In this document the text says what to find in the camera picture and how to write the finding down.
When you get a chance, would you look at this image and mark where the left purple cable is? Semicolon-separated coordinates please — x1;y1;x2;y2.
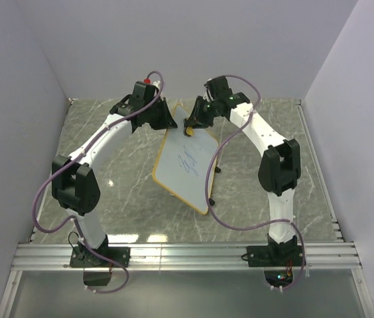
32;70;164;294

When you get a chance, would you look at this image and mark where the yellow framed whiteboard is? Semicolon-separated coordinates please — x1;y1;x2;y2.
152;103;219;215

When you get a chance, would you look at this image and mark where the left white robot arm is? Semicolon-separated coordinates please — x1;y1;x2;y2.
51;79;177;266

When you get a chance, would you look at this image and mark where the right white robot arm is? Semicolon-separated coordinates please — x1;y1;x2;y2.
183;75;301;265

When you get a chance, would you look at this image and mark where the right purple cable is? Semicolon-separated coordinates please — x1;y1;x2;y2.
204;76;307;292

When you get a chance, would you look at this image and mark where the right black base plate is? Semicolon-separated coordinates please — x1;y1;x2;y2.
241;244;304;268

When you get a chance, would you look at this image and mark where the purple cable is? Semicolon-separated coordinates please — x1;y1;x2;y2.
204;76;307;292
32;70;164;294

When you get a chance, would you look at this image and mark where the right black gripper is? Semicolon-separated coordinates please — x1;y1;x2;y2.
184;97;218;131

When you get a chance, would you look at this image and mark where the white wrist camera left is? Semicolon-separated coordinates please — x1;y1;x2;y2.
144;78;161;93

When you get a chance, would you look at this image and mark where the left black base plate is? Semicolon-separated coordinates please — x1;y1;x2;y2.
69;245;131;268

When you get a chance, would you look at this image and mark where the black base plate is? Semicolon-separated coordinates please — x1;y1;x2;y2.
241;244;304;268
69;245;131;268

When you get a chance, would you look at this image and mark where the yellow whiteboard eraser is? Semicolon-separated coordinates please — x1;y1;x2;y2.
185;127;194;136

